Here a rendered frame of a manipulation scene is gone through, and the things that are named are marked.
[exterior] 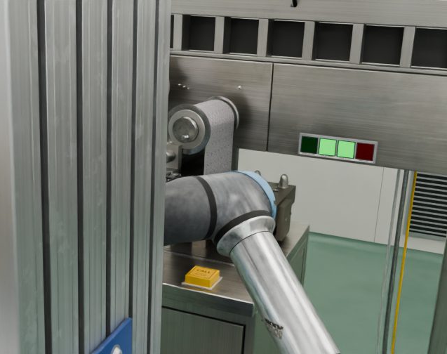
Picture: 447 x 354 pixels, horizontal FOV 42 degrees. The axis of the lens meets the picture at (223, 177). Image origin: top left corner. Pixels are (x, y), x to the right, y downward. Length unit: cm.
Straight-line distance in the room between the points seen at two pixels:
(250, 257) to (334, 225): 349
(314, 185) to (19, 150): 408
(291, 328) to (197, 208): 25
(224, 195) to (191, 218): 7
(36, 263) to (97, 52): 16
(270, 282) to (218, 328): 59
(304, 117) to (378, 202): 250
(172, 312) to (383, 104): 90
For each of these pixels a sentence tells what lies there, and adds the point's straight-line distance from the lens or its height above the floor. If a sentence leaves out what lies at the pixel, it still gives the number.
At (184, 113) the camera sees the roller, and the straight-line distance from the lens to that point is 169.
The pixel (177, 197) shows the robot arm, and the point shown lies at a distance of 98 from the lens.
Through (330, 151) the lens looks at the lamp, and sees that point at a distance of 192.
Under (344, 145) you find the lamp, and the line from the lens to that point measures 191.
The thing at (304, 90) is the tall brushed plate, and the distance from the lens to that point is 191.
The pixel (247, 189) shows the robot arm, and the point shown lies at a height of 127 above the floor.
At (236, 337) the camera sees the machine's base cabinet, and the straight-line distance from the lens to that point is 153.
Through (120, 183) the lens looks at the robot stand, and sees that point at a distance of 50.
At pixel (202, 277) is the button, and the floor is 92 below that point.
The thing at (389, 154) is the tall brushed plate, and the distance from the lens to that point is 190.
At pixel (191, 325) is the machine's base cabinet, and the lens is 157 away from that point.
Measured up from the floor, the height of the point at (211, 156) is 117.
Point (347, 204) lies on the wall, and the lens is 440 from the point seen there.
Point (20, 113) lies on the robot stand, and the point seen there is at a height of 149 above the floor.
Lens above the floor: 155
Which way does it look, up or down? 15 degrees down
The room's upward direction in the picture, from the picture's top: 3 degrees clockwise
